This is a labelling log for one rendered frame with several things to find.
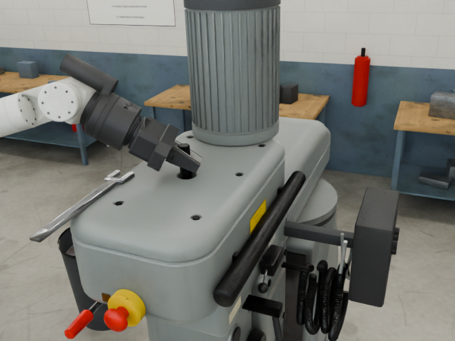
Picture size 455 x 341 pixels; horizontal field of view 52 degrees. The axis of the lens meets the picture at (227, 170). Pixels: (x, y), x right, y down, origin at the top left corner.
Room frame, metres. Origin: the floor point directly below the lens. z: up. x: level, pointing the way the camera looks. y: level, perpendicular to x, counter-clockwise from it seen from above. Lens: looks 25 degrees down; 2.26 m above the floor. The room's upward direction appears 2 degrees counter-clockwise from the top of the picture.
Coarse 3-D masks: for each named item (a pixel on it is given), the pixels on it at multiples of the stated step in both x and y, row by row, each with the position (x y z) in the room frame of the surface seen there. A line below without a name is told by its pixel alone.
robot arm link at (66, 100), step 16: (64, 64) 0.81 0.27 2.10; (80, 64) 0.81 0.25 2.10; (64, 80) 0.80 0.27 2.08; (80, 80) 0.81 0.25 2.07; (96, 80) 0.80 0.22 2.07; (112, 80) 0.81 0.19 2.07; (48, 96) 0.76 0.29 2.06; (64, 96) 0.76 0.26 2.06; (80, 96) 0.78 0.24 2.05; (96, 96) 0.80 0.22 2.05; (112, 96) 0.80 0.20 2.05; (48, 112) 0.75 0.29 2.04; (64, 112) 0.75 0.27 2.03; (80, 112) 0.78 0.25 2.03; (96, 112) 0.77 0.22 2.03; (96, 128) 0.77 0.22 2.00
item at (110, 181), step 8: (112, 176) 0.79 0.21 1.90; (128, 176) 0.79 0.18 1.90; (104, 184) 0.76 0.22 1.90; (112, 184) 0.76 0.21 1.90; (96, 192) 0.72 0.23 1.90; (104, 192) 0.73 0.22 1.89; (80, 200) 0.70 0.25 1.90; (88, 200) 0.70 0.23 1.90; (72, 208) 0.67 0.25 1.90; (80, 208) 0.67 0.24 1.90; (64, 216) 0.65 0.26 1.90; (72, 216) 0.65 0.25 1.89; (48, 224) 0.63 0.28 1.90; (56, 224) 0.62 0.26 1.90; (40, 232) 0.60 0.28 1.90; (48, 232) 0.60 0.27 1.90; (32, 240) 0.59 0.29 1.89; (40, 240) 0.58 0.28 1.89
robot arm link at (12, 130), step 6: (0, 102) 0.80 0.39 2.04; (0, 108) 0.79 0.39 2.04; (0, 114) 0.78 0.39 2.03; (6, 114) 0.78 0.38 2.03; (0, 120) 0.78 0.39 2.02; (6, 120) 0.78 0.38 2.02; (0, 126) 0.78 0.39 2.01; (6, 126) 0.78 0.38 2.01; (12, 126) 0.78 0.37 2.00; (0, 132) 0.78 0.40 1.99; (6, 132) 0.79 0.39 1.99; (12, 132) 0.79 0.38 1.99
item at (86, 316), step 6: (96, 306) 0.66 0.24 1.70; (84, 312) 0.64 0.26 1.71; (90, 312) 0.64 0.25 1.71; (78, 318) 0.62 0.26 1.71; (84, 318) 0.63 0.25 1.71; (90, 318) 0.63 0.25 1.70; (72, 324) 0.61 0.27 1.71; (78, 324) 0.61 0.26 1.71; (84, 324) 0.62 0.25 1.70; (66, 330) 0.60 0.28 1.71; (72, 330) 0.60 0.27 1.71; (78, 330) 0.61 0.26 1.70; (66, 336) 0.60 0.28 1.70; (72, 336) 0.60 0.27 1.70
